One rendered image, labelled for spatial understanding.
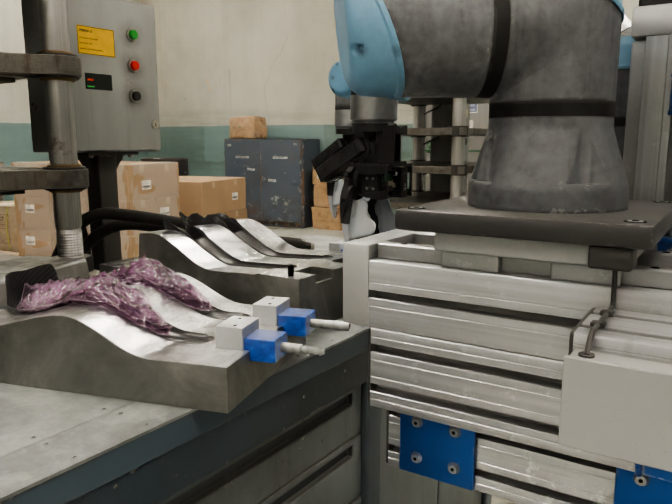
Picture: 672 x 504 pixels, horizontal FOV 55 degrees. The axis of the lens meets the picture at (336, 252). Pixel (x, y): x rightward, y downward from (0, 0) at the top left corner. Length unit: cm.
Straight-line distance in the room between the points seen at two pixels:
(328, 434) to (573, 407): 68
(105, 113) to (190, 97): 792
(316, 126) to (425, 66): 788
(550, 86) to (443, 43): 10
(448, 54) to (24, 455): 55
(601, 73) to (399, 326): 31
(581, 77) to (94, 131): 139
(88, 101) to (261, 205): 665
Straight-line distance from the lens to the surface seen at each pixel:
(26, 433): 77
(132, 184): 492
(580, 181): 62
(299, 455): 108
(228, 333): 78
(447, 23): 59
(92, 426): 76
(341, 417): 116
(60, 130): 159
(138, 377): 79
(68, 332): 83
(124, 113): 185
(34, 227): 562
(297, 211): 806
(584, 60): 62
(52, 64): 158
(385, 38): 58
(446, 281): 64
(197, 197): 568
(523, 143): 61
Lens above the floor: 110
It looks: 10 degrees down
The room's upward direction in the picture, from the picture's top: straight up
